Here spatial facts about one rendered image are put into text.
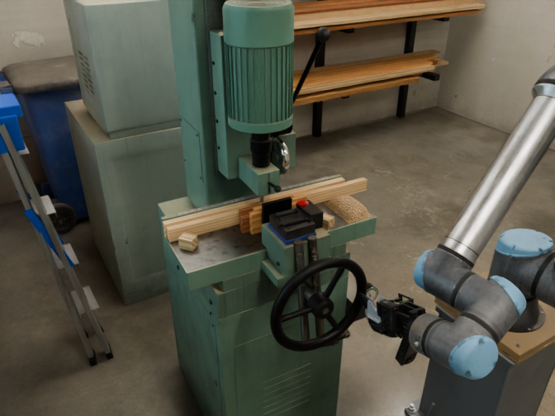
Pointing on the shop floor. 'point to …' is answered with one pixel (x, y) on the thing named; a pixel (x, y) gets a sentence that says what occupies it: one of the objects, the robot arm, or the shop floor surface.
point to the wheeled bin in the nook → (51, 130)
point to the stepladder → (38, 208)
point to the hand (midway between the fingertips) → (370, 313)
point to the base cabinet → (253, 356)
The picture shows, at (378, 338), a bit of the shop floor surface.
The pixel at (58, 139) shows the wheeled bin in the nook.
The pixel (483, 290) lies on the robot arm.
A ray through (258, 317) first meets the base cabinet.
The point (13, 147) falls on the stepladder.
